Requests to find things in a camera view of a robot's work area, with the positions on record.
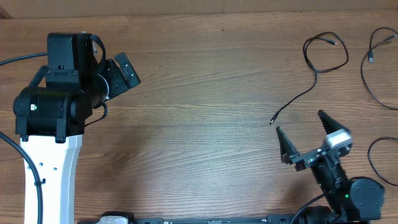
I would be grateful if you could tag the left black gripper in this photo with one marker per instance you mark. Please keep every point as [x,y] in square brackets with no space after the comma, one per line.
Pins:
[118,84]

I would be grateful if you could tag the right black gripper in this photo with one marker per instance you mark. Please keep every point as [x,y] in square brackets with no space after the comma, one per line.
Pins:
[289,153]

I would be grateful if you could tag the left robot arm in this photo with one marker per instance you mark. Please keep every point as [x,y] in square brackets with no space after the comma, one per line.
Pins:
[52,113]

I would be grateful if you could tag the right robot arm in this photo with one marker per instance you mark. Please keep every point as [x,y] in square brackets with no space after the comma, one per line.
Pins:
[343,199]

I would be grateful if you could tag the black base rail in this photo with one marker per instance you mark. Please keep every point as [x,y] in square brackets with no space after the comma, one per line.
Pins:
[126,217]

